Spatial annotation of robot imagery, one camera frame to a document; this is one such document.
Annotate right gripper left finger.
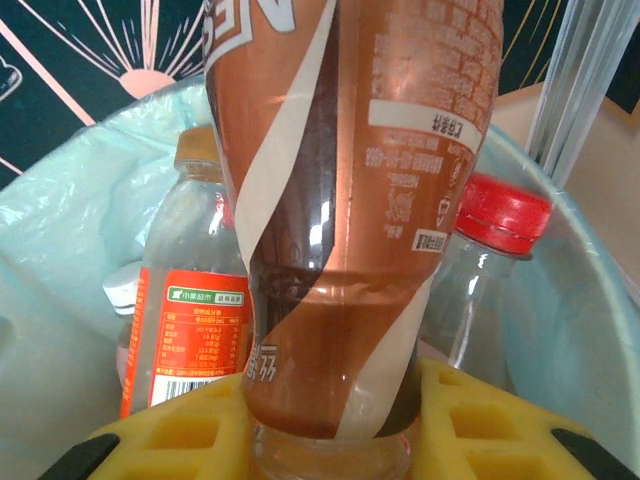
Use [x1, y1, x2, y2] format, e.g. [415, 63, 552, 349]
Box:
[29, 372, 259, 480]

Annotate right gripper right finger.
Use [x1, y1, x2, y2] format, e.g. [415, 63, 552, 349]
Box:
[399, 357, 640, 480]

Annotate orange label tan cap bottle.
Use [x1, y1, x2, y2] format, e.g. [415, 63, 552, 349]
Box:
[117, 127, 254, 421]

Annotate pink label plastic bottle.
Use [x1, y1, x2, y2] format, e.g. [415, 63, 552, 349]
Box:
[102, 262, 144, 396]

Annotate red cola label bottle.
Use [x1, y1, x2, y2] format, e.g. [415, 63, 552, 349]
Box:
[424, 172, 554, 396]

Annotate brown label plastic bottle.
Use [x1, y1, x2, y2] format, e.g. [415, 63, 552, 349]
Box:
[202, 0, 504, 480]

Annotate pale blue bin liner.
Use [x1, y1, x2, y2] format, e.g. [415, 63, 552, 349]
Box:
[0, 84, 640, 480]

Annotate aluminium frame post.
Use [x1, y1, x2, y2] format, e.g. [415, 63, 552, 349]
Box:
[524, 0, 640, 179]

